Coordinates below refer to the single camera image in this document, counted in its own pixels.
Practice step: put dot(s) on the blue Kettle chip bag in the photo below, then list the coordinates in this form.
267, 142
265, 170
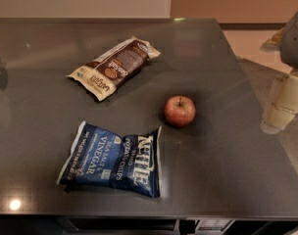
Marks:
100, 157

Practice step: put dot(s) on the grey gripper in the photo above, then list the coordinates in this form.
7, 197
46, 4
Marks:
294, 41

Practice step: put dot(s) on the brown chip bag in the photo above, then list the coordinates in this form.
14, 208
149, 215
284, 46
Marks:
104, 75

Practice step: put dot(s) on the red apple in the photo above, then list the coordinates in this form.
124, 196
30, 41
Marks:
179, 111

